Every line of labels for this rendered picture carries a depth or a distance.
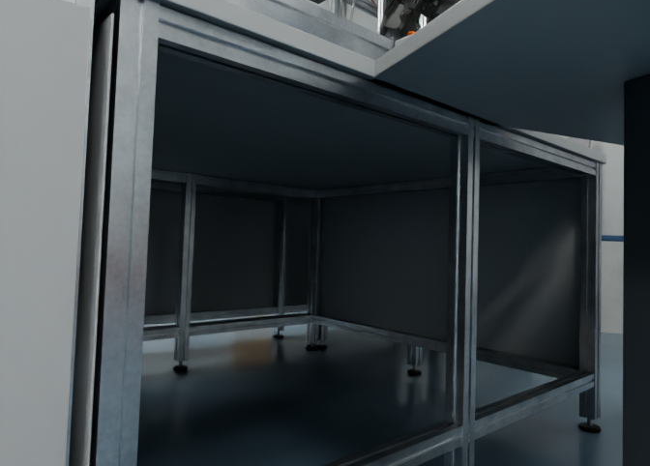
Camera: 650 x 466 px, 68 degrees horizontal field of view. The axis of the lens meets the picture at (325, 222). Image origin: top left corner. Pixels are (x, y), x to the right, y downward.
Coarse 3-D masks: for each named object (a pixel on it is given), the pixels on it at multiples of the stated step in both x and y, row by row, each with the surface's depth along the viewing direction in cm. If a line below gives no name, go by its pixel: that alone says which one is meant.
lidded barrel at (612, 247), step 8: (608, 240) 333; (616, 240) 331; (608, 248) 333; (616, 248) 331; (608, 256) 333; (616, 256) 331; (608, 264) 333; (616, 264) 331; (608, 272) 333; (616, 272) 331; (608, 280) 333; (616, 280) 331; (608, 288) 333; (616, 288) 331; (608, 296) 333; (616, 296) 331; (608, 304) 333; (616, 304) 331; (608, 312) 333; (616, 312) 331; (608, 320) 333; (616, 320) 331; (608, 328) 333; (616, 328) 331
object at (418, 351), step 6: (318, 330) 254; (324, 330) 254; (318, 336) 254; (324, 336) 253; (318, 348) 252; (324, 348) 252; (408, 348) 208; (414, 348) 206; (420, 348) 207; (408, 354) 208; (414, 354) 206; (420, 354) 207; (408, 360) 208; (414, 360) 206; (420, 360) 207; (414, 366) 207; (408, 372) 207; (414, 372) 205; (420, 372) 206
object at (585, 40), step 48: (480, 0) 57; (528, 0) 55; (576, 0) 54; (624, 0) 54; (432, 48) 69; (480, 48) 68; (528, 48) 68; (576, 48) 67; (624, 48) 67; (432, 96) 90; (480, 96) 89; (528, 96) 88; (576, 96) 88
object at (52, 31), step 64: (0, 0) 48; (64, 0) 52; (0, 64) 48; (64, 64) 52; (0, 128) 48; (64, 128) 52; (0, 192) 48; (64, 192) 52; (0, 256) 48; (64, 256) 52; (0, 320) 48; (64, 320) 52; (0, 384) 48; (64, 384) 52; (0, 448) 48; (64, 448) 51
